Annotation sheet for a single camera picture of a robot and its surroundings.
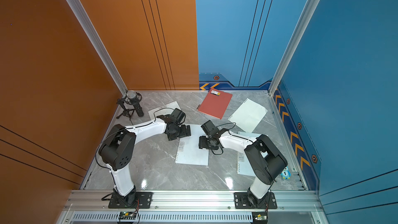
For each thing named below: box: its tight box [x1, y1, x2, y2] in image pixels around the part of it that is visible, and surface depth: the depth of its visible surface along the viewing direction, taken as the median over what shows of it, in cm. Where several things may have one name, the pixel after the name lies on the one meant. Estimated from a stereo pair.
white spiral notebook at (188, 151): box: [175, 123, 209, 166], surface depth 90 cm
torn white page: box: [228, 98, 268, 134], surface depth 108 cm
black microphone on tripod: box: [116, 90, 145, 125], surface depth 95 cm
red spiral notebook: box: [196, 88, 233, 120], surface depth 115 cm
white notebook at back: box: [148, 101, 182, 123], surface depth 108 cm
